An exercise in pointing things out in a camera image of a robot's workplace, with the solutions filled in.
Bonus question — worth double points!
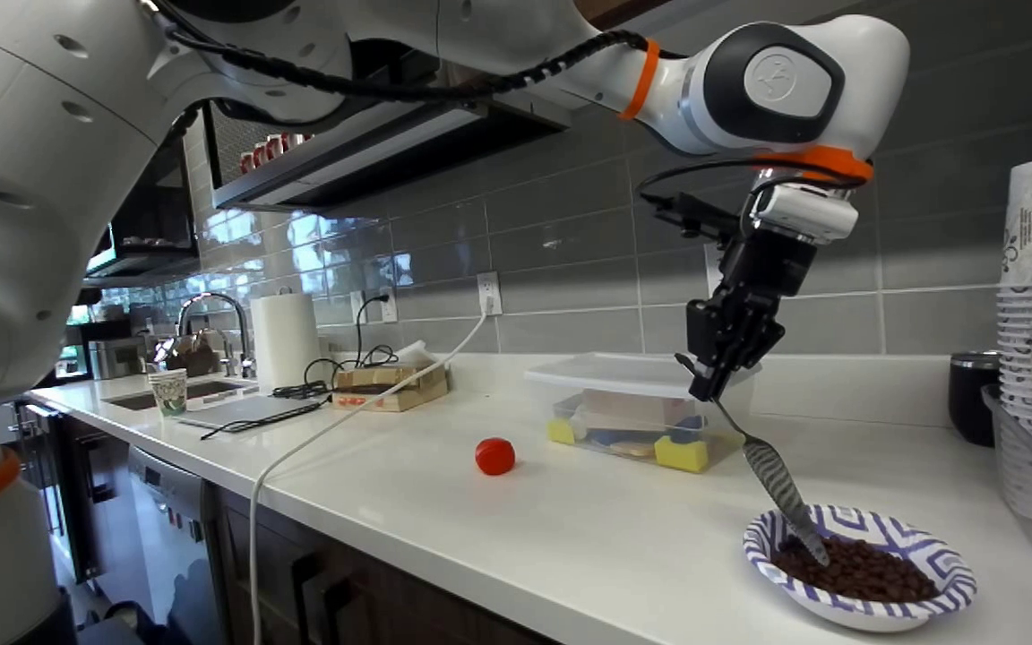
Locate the white wrist mount box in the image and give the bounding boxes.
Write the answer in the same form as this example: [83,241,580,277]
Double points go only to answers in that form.
[745,179,865,247]

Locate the white paper towel roll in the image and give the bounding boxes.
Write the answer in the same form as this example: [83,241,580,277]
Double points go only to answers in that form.
[249,290,325,390]

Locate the small red object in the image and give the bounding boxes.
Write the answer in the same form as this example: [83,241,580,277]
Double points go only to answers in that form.
[474,434,519,481]

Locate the clear plastic lidded container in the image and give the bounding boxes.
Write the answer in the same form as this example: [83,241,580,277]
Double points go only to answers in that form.
[519,350,763,478]

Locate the white blue patterned paper plate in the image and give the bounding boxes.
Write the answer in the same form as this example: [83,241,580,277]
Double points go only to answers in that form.
[739,502,981,636]

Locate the brown food pieces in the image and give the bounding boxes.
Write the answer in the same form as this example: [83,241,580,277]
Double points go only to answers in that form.
[771,533,944,605]

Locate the flat box with yellow label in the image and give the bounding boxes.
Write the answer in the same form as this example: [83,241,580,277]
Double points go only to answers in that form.
[329,376,459,415]

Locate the small chrome tap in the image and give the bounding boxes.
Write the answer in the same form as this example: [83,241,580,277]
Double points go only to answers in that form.
[351,290,400,363]

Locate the stainless dishwasher front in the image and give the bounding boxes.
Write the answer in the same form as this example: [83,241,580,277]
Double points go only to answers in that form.
[120,444,228,645]

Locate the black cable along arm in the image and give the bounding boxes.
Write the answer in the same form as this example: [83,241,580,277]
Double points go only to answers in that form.
[153,0,665,105]

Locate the black open wall cabinet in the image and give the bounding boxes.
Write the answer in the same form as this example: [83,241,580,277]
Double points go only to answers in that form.
[83,130,201,283]

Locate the large yellow sponge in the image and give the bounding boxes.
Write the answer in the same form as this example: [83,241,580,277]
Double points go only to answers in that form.
[654,429,716,478]

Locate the brown cardboard box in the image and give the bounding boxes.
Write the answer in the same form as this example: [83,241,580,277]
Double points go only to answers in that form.
[334,357,441,395]

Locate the black coffee machine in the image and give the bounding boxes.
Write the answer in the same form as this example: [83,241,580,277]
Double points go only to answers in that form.
[46,301,152,387]

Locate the kitchen sink basin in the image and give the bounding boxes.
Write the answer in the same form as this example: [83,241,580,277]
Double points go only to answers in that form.
[108,374,253,412]

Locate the white power cable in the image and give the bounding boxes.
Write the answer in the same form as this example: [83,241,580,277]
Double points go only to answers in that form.
[243,307,497,645]

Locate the silver metal spatula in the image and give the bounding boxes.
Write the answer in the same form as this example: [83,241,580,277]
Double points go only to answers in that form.
[709,395,836,570]

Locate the dark flat tray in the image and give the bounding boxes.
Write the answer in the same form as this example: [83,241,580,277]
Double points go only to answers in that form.
[180,390,329,444]

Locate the black tumbler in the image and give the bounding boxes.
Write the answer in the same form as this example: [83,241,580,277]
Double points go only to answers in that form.
[947,347,1006,453]

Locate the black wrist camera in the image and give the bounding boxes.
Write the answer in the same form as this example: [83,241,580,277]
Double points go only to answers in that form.
[637,190,745,247]

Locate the crumpled white paper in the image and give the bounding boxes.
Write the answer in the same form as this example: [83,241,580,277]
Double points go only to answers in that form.
[391,336,439,374]

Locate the white outlet with plugged cable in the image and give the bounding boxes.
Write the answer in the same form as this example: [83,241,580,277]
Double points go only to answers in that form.
[474,269,507,318]

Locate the red and white cups row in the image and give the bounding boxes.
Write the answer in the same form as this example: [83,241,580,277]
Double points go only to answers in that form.
[236,130,314,177]

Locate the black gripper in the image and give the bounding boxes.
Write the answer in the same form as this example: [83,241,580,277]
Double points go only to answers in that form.
[684,226,821,405]

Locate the chrome kitchen faucet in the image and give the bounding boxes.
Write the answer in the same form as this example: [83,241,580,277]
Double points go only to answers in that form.
[177,288,255,376]

